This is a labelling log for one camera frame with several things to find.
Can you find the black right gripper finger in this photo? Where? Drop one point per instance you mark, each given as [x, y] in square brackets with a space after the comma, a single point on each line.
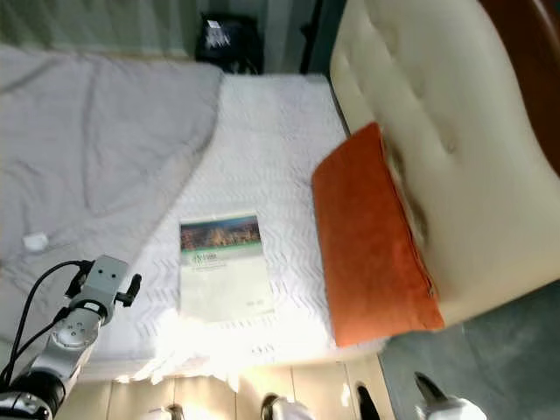
[433, 394]
[368, 407]

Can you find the white green softcover book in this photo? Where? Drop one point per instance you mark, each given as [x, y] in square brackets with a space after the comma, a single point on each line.
[227, 278]

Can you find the orange velvet pillow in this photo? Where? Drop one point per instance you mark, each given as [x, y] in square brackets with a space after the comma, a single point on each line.
[372, 245]

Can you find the white right robot leg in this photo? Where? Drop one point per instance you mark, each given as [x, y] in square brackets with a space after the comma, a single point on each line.
[293, 411]

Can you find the white robot leg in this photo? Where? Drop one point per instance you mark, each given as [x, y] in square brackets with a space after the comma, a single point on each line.
[293, 411]
[164, 414]

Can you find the white duvet label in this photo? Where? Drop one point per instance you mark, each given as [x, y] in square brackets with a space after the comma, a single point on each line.
[36, 241]

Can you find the white left robot leg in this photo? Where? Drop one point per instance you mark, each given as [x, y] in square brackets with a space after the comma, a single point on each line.
[164, 414]

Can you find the grey duvet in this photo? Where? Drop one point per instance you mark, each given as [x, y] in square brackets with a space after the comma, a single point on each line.
[87, 149]

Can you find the white patterned mattress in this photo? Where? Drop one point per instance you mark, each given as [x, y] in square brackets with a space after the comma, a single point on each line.
[280, 140]

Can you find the cream padded headboard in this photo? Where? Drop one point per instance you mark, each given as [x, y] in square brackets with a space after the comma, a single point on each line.
[455, 114]

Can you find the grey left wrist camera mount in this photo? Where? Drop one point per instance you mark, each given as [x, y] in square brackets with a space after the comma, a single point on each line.
[112, 280]

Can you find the brown wooden headboard frame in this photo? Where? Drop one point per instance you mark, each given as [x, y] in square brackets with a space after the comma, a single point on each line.
[529, 44]

